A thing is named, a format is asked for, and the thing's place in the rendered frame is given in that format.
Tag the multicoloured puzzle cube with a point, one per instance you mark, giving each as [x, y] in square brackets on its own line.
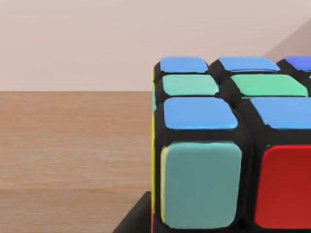
[233, 136]

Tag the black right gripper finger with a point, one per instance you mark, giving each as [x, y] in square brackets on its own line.
[138, 218]

